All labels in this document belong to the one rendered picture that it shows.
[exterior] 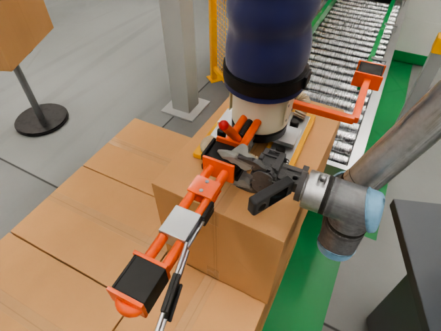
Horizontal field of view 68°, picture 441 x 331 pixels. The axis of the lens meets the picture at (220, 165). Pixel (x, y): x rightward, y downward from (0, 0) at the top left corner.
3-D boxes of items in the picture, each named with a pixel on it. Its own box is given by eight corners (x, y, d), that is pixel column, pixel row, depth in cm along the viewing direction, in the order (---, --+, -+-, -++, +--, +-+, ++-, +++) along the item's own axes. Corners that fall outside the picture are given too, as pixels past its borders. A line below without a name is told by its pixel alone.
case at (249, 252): (238, 153, 158) (242, 80, 129) (319, 183, 145) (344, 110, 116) (167, 253, 121) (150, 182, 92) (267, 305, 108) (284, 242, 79)
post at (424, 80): (366, 178, 218) (438, 31, 146) (377, 182, 216) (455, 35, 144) (364, 186, 214) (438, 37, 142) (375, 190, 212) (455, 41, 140)
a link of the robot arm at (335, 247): (354, 233, 87) (369, 203, 78) (351, 270, 79) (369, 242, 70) (318, 223, 89) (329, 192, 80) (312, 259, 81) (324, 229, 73)
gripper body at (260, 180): (260, 167, 84) (306, 182, 80) (247, 190, 79) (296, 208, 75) (263, 145, 78) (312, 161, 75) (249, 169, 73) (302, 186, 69)
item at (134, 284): (139, 261, 65) (134, 249, 61) (171, 277, 63) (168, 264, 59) (112, 300, 60) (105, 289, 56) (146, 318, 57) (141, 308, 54)
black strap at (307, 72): (242, 48, 100) (243, 35, 97) (317, 66, 93) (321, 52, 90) (208, 86, 86) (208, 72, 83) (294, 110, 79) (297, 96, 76)
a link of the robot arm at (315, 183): (314, 220, 74) (324, 194, 67) (293, 213, 75) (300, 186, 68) (323, 192, 79) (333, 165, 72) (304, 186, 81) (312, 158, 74)
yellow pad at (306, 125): (287, 111, 115) (289, 100, 111) (315, 119, 112) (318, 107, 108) (251, 177, 94) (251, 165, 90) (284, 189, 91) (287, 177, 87)
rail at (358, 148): (396, 18, 299) (404, -5, 286) (401, 18, 298) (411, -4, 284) (335, 195, 158) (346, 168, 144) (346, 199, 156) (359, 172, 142)
